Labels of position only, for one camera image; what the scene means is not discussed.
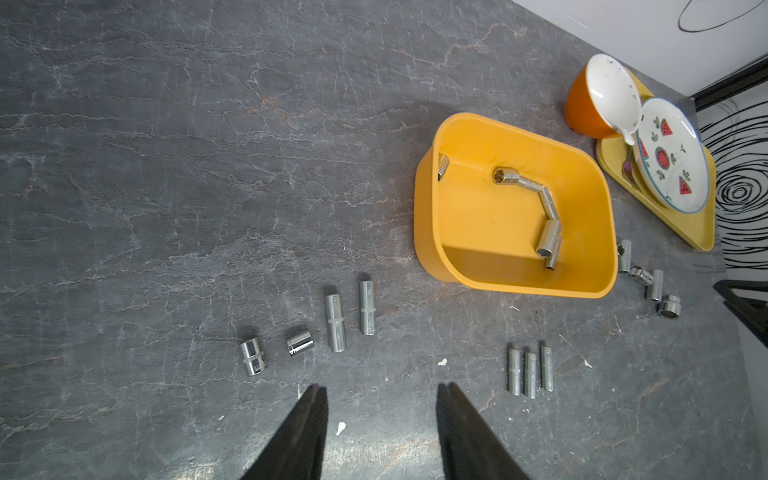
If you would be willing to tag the yellow serving tray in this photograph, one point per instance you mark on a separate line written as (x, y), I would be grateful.
(697, 230)

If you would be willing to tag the white spoon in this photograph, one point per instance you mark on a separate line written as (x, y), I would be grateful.
(627, 131)

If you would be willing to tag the dull socket lower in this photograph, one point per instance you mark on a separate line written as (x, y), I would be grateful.
(551, 261)

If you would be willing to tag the black corner frame post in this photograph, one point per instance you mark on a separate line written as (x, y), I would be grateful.
(744, 79)

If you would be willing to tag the wide silver socket right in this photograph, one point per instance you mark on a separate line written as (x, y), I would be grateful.
(443, 165)

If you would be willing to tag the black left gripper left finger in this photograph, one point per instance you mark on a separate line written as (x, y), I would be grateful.
(296, 450)

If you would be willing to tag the purple fork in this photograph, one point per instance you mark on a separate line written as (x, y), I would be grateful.
(627, 172)

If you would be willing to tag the short silver socket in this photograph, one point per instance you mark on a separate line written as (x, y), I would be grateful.
(299, 343)

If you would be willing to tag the short ringed socket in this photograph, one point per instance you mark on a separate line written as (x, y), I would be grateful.
(253, 357)

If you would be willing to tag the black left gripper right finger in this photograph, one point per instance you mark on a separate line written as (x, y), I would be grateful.
(469, 448)

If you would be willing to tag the dull socket in box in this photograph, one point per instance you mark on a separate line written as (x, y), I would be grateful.
(549, 238)

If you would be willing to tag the small socket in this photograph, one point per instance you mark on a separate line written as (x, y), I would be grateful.
(641, 275)

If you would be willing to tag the yellow storage box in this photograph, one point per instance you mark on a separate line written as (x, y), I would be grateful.
(469, 230)

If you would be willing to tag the watermelon pattern plate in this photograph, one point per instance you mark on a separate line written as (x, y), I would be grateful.
(670, 157)

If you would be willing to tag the vertical long silver socket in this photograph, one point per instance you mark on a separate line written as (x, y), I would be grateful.
(335, 320)

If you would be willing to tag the short wide socket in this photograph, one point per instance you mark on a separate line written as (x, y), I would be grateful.
(670, 307)

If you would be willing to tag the orange white bowl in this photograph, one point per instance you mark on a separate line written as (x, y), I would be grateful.
(602, 96)

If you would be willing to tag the black object bottom right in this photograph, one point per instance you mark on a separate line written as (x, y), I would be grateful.
(751, 312)

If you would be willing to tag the thin silver socket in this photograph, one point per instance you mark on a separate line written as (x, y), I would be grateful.
(548, 203)

